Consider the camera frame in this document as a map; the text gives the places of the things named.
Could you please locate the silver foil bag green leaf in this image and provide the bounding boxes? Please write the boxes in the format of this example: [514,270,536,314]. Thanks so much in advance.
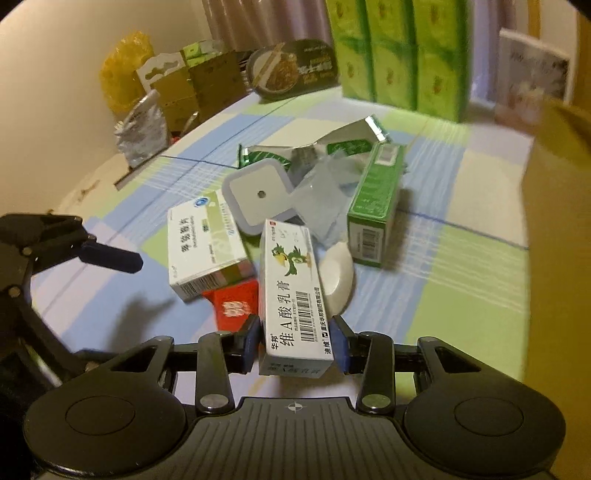
[238,115,393,172]

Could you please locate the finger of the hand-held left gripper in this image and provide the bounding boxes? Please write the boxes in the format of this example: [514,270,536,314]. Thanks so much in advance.
[21,227,144,276]

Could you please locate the white oval soap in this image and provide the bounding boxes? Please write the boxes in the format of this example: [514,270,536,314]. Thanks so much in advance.
[319,242,358,315]

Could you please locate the crinkled silver bag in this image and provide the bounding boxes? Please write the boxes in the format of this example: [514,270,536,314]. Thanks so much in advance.
[113,89,167,169]

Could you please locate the cardboard box white hang tab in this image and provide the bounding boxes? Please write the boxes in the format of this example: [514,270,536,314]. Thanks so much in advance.
[135,52,200,131]

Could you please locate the white medicine box green stripe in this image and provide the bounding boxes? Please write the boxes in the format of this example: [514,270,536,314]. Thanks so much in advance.
[167,191,255,304]

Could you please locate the clear plastic box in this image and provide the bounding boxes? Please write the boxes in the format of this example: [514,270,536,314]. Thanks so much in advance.
[288,154,366,244]

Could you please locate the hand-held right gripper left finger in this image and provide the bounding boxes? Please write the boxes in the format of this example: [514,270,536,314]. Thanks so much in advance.
[106,314,262,415]

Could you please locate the red box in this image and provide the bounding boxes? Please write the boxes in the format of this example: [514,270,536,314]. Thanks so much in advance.
[202,281,260,334]

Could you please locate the large cardboard box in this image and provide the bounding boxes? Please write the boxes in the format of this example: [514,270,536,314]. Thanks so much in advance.
[519,99,591,418]

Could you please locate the brown cardboard box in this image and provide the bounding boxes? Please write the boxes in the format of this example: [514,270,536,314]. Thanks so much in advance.
[187,50,246,112]

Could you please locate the black oval food bowl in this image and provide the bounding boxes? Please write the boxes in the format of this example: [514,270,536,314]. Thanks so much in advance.
[245,39,341,103]

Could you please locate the white square night light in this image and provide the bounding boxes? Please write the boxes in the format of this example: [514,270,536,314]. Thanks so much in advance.
[222,159,297,239]

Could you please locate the yellow plastic bag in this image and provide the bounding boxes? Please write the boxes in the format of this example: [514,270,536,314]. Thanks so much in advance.
[99,31,156,114]

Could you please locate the white humidifier product box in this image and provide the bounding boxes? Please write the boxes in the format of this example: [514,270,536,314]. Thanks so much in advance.
[494,28,571,136]

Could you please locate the white medicine box parrot print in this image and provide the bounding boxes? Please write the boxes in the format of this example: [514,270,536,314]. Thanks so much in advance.
[257,219,336,378]

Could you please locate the small green tissue pack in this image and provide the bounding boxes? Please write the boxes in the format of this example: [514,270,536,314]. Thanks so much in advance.
[181,41,227,70]

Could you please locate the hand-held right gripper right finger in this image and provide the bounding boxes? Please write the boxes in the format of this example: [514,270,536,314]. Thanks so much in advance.
[331,315,483,415]

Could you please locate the checked cloth covered desktop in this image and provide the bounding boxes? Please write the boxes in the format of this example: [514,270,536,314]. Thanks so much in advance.
[0,85,539,480]

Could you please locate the beige curtain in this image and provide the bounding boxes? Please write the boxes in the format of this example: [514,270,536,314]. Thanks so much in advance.
[201,0,334,52]

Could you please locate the stack of green tissue packs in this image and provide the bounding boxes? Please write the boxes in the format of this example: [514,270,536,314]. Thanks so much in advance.
[325,0,474,123]

